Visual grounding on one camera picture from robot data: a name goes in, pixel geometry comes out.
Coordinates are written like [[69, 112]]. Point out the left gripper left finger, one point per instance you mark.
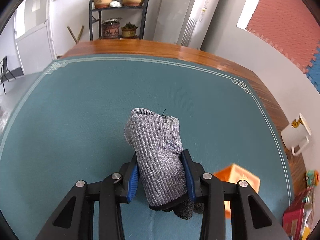
[[126, 181]]

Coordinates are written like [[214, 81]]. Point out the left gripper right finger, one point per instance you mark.
[[193, 174]]

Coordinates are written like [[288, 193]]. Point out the grey striped knitted glove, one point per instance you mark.
[[157, 144]]

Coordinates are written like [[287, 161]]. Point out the white enamel mug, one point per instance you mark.
[[296, 135]]

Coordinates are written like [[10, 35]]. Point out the red storage box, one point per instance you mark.
[[298, 217]]

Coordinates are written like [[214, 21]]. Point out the teal toy bus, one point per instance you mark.
[[312, 178]]

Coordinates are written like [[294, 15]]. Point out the small yellow potted plant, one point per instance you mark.
[[129, 30]]

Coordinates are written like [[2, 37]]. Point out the blue foam mat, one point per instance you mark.
[[313, 68]]

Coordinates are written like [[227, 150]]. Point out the dark patterned pot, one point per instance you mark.
[[110, 28]]

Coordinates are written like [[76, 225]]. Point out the white standing air conditioner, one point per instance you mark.
[[184, 22]]

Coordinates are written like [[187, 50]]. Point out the black chair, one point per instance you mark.
[[4, 71]]

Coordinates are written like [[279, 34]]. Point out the black plant shelf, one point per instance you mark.
[[135, 15]]

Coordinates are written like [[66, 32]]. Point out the red foam mat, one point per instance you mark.
[[289, 27]]

